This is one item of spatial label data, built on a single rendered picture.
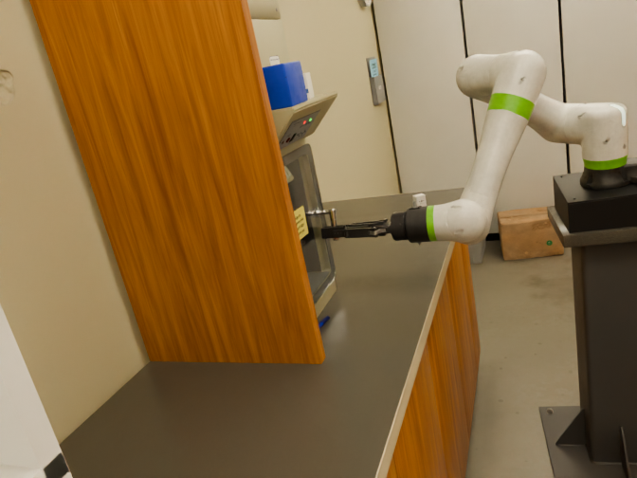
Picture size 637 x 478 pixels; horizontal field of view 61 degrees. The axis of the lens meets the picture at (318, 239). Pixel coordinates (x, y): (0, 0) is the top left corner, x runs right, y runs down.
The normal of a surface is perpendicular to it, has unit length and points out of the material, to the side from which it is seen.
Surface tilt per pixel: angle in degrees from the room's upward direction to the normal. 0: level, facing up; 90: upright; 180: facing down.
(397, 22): 90
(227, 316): 90
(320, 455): 0
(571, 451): 0
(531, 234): 90
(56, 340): 90
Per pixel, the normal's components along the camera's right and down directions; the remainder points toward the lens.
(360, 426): -0.19, -0.93
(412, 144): -0.33, 0.35
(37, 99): 0.92, -0.07
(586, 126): -0.85, 0.33
